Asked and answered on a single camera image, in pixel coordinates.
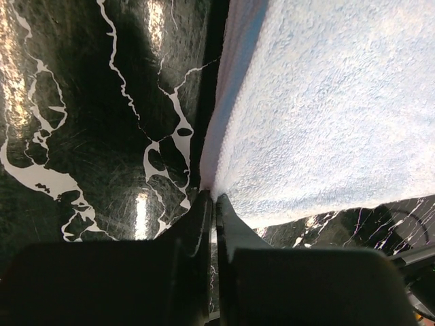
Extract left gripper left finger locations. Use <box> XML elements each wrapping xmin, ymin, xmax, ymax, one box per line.
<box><xmin>1</xmin><ymin>191</ymin><xmax>213</xmax><ymax>325</ymax></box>

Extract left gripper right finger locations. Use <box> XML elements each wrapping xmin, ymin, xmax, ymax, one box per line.
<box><xmin>215</xmin><ymin>195</ymin><xmax>417</xmax><ymax>325</ymax></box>

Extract light blue towel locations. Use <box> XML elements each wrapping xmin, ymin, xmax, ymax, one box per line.
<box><xmin>200</xmin><ymin>1</ymin><xmax>434</xmax><ymax>228</ymax></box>

